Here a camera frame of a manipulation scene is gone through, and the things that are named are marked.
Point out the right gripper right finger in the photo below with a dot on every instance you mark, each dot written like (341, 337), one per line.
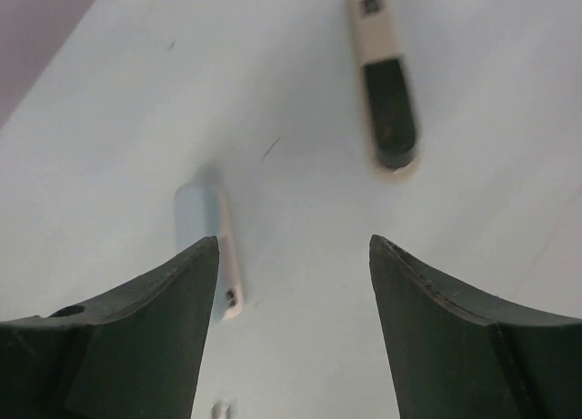
(455, 351)

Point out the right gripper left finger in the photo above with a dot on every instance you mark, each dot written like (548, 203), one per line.
(132, 352)

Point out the beige black stapler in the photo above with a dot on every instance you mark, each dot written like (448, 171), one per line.
(387, 100)

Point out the small loose staple piece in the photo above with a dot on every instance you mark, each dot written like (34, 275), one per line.
(221, 410)

